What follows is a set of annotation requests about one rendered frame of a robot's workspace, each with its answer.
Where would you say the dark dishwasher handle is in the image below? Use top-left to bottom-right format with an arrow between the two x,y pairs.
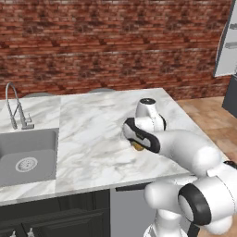
115,182 -> 153,193

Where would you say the grey dishwasher front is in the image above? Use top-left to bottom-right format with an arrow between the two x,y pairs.
109,182 -> 163,237

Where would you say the yellow-brown apple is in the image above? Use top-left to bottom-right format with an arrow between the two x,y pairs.
131,141 -> 146,153

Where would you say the silver spring tap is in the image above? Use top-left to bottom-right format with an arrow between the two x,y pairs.
5,81 -> 35,131

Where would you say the grey round stool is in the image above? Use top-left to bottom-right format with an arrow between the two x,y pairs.
86,87 -> 117,94
23,92 -> 56,99

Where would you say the dark cupboard run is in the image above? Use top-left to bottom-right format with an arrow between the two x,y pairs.
0,188 -> 111,237

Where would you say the grey sink basin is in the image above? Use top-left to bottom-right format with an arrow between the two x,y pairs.
0,127 -> 60,188

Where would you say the grey fridge door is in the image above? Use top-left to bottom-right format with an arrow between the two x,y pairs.
212,0 -> 237,79

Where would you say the dark fridge body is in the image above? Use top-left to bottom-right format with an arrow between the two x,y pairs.
221,73 -> 237,119

